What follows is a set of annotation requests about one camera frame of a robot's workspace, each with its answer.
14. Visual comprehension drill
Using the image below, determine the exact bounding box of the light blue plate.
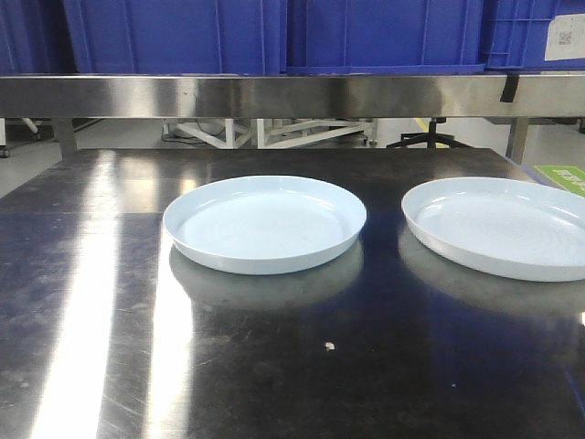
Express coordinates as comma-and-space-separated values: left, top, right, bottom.
401, 177, 584, 282
163, 176, 367, 275

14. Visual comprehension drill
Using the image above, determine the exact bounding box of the blue plastic bin left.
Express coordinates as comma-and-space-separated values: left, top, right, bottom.
63, 1, 287, 76

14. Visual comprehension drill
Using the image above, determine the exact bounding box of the steel table leg left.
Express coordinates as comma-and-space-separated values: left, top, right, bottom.
51, 118, 78, 159

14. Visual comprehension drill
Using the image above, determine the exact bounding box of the white metal frame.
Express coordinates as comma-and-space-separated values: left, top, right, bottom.
161, 118, 378, 150

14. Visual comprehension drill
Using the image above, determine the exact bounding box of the black tape strip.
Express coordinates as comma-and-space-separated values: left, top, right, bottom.
500, 73, 520, 103

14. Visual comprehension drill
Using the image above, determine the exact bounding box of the black chair base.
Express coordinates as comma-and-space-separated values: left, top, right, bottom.
386, 117, 470, 149

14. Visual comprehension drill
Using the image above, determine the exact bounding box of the blue plastic bin right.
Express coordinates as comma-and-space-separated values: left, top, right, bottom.
479, 1, 584, 71

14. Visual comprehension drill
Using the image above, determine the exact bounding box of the stainless steel shelf rail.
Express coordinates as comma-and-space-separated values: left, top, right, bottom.
1, 71, 584, 119

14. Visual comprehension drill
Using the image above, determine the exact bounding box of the white paper label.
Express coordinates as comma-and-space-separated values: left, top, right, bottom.
544, 14, 584, 61

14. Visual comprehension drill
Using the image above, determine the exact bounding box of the blue plastic bin middle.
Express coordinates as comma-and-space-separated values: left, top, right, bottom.
286, 0, 484, 74

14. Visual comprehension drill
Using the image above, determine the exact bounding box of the steel table leg right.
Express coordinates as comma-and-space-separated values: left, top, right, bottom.
505, 118, 530, 165

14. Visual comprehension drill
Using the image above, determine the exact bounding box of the steel table leg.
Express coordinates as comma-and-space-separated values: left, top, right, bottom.
505, 118, 530, 165
51, 118, 78, 159

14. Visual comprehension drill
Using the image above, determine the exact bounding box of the blue plastic bin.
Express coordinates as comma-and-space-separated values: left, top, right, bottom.
479, 1, 584, 71
286, 0, 484, 74
63, 1, 287, 76

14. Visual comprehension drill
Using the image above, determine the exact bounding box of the green floor sign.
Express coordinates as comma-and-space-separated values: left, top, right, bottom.
535, 165, 585, 197

